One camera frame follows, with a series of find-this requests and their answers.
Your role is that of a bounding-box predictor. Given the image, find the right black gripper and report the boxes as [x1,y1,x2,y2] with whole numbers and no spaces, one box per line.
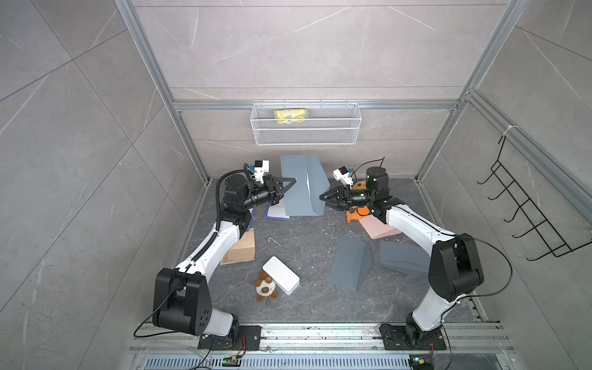
[321,188,375,212]

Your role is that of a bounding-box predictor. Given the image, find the grey envelope gold rose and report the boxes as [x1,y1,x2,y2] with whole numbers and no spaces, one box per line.
[328,237,372,291]

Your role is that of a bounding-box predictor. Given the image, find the grey envelope front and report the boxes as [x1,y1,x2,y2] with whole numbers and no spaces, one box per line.
[380,241,430,276]

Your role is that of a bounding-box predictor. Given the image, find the white blue bordered letter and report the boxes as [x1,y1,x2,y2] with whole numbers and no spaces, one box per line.
[247,207,256,230]

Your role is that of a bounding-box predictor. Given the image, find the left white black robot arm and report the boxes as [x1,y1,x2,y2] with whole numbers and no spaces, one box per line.
[149,167,297,345]

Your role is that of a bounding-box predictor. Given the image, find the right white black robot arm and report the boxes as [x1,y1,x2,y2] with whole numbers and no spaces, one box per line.
[319,166,484,348]

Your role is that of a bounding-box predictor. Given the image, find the orange shark plush toy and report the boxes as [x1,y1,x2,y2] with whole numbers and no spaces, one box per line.
[346,180,372,223]

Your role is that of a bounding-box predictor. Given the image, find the yellow packet in basket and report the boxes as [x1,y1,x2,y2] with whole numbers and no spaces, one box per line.
[274,108,308,125]

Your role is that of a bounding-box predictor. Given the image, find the white rectangular box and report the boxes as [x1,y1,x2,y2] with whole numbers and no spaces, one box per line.
[262,256,301,294]

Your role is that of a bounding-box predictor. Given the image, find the brown white dog plush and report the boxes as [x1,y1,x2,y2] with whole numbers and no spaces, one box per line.
[254,270,278,302]

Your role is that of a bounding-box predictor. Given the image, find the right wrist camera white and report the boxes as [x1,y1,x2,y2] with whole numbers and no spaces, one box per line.
[333,166,354,187]

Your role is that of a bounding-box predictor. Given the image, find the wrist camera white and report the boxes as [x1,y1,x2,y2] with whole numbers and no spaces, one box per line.
[244,160,270,183]
[333,166,354,187]

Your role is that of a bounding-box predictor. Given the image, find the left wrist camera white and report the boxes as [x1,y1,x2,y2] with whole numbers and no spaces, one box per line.
[244,160,270,183]

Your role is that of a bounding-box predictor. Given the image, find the white wire mesh basket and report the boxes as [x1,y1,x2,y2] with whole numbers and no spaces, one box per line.
[250,103,362,146]

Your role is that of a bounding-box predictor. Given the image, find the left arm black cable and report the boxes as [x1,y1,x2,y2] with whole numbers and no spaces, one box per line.
[133,168,248,339]

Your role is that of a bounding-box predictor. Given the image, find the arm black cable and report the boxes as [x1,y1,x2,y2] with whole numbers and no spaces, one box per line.
[133,168,248,339]
[351,156,514,370]

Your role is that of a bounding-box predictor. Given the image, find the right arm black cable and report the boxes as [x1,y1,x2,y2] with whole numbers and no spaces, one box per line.
[351,156,514,370]

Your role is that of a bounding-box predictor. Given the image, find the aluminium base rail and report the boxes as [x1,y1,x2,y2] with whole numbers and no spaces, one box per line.
[121,322,522,369]

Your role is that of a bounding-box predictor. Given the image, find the black wire hook rack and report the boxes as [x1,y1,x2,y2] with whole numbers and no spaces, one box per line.
[477,136,591,262]

